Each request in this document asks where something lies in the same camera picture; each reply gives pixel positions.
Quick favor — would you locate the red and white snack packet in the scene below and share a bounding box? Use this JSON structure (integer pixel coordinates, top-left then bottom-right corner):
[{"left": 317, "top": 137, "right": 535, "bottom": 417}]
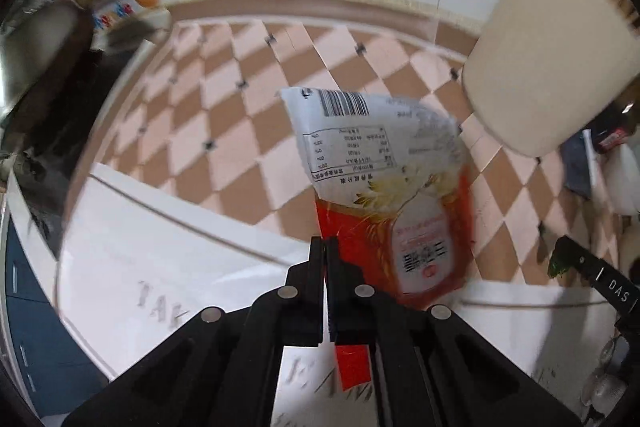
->
[{"left": 279, "top": 87, "right": 477, "bottom": 391}]

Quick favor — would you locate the green leaf scrap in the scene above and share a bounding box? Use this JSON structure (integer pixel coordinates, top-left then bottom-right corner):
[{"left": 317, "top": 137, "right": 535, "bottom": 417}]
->
[{"left": 547, "top": 252, "right": 571, "bottom": 279}]

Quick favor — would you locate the steel wok with lid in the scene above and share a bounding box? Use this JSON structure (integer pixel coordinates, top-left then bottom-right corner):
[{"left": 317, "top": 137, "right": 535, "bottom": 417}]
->
[{"left": 0, "top": 0, "right": 172, "bottom": 228}]

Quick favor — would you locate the checkered brown table mat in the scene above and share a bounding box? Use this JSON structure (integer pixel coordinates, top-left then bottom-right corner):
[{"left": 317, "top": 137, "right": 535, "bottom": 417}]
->
[{"left": 55, "top": 17, "right": 640, "bottom": 427}]

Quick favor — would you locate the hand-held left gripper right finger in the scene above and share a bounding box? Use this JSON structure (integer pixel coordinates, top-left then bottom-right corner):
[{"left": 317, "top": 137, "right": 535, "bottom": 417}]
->
[{"left": 326, "top": 237, "right": 577, "bottom": 427}]

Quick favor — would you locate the clear plastic wrapper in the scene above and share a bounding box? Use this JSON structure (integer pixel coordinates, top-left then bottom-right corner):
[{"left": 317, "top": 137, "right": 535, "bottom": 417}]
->
[{"left": 580, "top": 334, "right": 632, "bottom": 423}]

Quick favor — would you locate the dark sauce bottle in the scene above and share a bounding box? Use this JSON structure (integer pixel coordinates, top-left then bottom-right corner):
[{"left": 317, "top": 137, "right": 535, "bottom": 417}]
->
[{"left": 590, "top": 107, "right": 640, "bottom": 154}]

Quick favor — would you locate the white bowl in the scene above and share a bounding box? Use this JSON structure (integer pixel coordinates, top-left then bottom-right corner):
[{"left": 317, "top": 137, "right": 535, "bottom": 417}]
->
[{"left": 602, "top": 144, "right": 640, "bottom": 216}]

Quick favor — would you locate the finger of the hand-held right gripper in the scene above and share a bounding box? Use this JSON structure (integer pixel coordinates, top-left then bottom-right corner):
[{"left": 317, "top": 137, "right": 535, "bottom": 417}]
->
[{"left": 552, "top": 234, "right": 603, "bottom": 288}]

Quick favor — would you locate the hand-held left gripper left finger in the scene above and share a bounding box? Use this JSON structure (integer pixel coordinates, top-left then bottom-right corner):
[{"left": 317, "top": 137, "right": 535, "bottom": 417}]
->
[{"left": 60, "top": 236, "right": 327, "bottom": 427}]

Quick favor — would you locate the blue kitchen cabinet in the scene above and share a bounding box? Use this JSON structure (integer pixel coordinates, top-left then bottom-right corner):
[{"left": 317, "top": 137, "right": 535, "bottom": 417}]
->
[{"left": 0, "top": 217, "right": 109, "bottom": 419}]

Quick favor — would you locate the cream utensil holder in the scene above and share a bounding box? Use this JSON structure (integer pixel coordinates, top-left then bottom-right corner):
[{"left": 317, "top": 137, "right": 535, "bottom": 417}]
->
[{"left": 461, "top": 0, "right": 640, "bottom": 158}]

